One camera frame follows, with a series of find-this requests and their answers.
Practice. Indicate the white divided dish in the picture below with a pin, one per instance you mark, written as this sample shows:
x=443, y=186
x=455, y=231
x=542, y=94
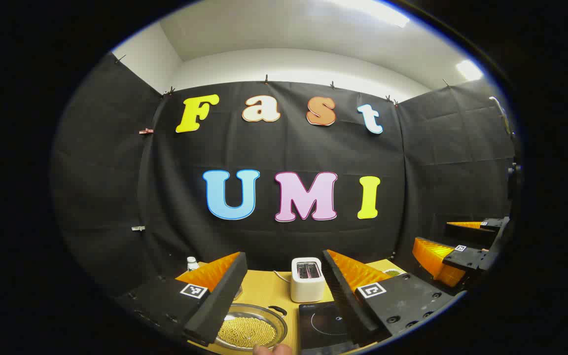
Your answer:
x=401, y=271

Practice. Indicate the white bent rod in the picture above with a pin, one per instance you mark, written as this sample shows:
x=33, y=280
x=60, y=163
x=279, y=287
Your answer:
x=501, y=111

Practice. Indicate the white drink bottle green label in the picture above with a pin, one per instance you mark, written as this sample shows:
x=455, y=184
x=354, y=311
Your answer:
x=192, y=265

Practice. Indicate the silver cloth clip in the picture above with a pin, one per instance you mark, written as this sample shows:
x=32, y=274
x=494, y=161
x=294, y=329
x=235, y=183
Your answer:
x=138, y=228

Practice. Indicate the small ceiling light panel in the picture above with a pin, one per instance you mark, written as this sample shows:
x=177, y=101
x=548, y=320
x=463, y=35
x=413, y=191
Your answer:
x=469, y=70

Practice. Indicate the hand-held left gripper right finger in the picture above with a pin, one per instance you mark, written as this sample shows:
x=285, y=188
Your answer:
x=345, y=301

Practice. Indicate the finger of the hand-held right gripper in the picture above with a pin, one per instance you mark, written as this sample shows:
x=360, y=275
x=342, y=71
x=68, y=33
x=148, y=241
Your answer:
x=466, y=234
x=471, y=259

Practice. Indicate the pile of yellow soybeans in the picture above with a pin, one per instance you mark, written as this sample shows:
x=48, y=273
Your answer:
x=249, y=333

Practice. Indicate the row of black cloth clips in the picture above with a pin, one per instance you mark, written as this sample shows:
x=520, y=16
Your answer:
x=266, y=79

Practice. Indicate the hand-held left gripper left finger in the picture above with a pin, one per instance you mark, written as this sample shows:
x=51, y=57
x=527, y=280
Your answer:
x=220, y=301

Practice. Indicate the black induction cooktop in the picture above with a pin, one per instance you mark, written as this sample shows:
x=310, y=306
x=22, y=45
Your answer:
x=321, y=325

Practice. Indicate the white toaster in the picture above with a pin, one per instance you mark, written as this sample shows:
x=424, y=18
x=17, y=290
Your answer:
x=307, y=291

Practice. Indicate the long ceiling light panel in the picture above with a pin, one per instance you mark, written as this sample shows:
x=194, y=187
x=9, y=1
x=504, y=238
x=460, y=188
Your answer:
x=377, y=12

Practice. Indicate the red cloth clip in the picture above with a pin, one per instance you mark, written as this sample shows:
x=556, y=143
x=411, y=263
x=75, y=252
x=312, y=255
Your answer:
x=146, y=131

